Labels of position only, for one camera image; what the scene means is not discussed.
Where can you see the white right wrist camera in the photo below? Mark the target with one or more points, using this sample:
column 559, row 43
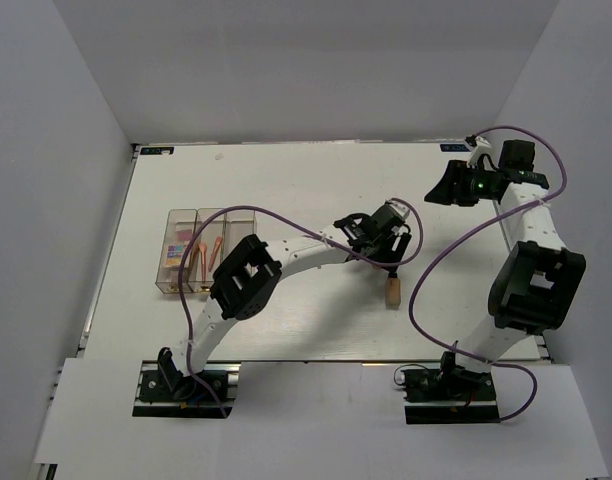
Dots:
column 479, row 147

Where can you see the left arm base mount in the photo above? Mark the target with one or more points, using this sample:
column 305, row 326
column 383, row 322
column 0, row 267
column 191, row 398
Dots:
column 154, row 399

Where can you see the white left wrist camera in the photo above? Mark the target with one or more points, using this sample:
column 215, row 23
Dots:
column 402, row 210

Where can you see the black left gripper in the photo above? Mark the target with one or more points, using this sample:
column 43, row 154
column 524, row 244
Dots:
column 390, row 255

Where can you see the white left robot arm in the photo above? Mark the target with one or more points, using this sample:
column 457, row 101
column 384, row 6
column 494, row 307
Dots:
column 245, row 280

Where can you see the middle clear organizer bin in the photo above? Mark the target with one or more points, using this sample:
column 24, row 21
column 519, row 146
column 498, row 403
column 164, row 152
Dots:
column 207, row 250

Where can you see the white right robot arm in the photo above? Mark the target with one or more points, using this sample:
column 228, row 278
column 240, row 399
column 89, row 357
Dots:
column 535, row 286

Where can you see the clear organizer bin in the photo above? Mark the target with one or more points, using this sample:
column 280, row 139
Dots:
column 239, row 224
column 176, row 219
column 207, row 250

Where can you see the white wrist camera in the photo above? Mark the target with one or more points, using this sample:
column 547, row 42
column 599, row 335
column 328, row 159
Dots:
column 402, row 210
column 479, row 147

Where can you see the tall foundation bottle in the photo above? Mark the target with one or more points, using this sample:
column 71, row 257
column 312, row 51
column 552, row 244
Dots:
column 393, row 291

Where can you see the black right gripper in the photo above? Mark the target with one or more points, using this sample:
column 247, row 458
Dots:
column 447, row 192

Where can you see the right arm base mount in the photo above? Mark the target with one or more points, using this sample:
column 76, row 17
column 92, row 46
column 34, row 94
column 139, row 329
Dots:
column 431, row 398

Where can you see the right clear organizer bin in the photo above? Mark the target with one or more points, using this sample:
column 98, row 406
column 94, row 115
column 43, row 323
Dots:
column 239, row 224

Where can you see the pink blush palette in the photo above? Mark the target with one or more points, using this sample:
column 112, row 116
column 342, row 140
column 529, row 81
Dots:
column 184, row 234

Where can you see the left clear organizer bin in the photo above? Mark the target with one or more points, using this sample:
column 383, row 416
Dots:
column 176, row 219

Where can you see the pastel square eyeshadow palette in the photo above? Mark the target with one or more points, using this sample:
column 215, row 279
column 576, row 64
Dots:
column 173, row 253

